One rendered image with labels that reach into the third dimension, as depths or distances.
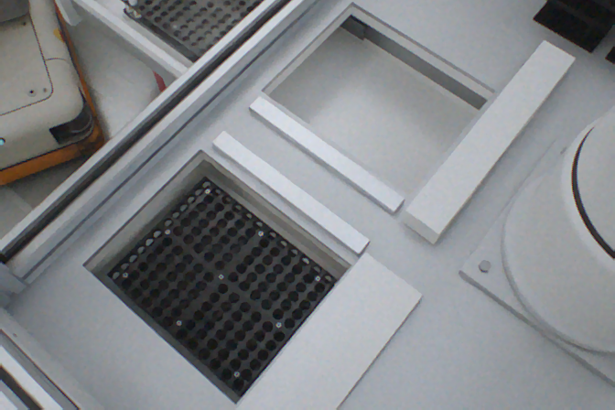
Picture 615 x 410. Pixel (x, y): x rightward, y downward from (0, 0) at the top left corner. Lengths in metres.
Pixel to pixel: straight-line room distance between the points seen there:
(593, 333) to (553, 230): 0.14
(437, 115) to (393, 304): 0.37
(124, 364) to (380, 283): 0.29
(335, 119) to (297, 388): 0.43
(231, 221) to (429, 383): 0.31
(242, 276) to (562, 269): 0.37
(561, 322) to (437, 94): 0.42
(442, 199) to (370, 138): 0.24
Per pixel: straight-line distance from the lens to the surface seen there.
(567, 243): 0.63
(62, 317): 0.77
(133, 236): 0.90
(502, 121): 0.81
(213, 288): 0.78
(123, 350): 0.74
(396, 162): 0.93
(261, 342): 0.76
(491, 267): 0.75
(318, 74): 1.00
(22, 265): 0.76
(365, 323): 0.71
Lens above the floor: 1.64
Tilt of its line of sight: 63 degrees down
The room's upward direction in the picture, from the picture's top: straight up
